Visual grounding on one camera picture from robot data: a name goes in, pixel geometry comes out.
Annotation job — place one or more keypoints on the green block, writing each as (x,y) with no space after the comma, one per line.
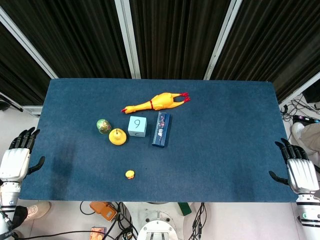
(185,208)

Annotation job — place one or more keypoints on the person's white shoe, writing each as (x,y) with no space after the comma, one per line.
(297,130)

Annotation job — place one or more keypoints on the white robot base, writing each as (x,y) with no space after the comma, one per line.
(156,226)

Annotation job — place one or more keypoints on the person's beige trouser leg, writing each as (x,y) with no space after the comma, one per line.
(311,138)

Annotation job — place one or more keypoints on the blue table mat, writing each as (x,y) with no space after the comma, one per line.
(160,140)

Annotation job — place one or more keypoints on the person's beige shoe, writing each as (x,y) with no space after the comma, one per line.
(37,210)

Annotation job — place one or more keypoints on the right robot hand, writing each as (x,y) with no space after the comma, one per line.
(301,172)

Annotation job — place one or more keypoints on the green patterned egg toy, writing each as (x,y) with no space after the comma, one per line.
(103,126)

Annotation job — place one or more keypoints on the black power strip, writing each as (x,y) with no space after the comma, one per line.
(303,118)

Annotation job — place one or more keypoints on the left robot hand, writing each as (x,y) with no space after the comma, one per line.
(14,160)

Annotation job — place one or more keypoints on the yellow rubber chicken toy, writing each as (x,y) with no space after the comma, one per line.
(160,101)

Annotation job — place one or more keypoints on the yellow cone-shaped toy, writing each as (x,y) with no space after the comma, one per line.
(117,136)

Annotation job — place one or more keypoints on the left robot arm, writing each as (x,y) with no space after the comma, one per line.
(7,207)

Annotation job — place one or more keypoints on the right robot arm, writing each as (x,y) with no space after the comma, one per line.
(308,215)

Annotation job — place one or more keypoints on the orange printed small box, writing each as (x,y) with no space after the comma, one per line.
(98,233)

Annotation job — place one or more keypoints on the dark blue patterned box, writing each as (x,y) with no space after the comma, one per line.
(161,129)

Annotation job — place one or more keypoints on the small yellow rubber duck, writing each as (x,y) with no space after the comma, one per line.
(130,174)

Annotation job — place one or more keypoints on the black curtain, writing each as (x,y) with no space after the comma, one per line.
(160,37)

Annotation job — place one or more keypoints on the orange control pendant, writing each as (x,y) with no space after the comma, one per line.
(103,211)

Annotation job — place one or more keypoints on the light blue number cube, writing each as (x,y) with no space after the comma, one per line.
(137,125)

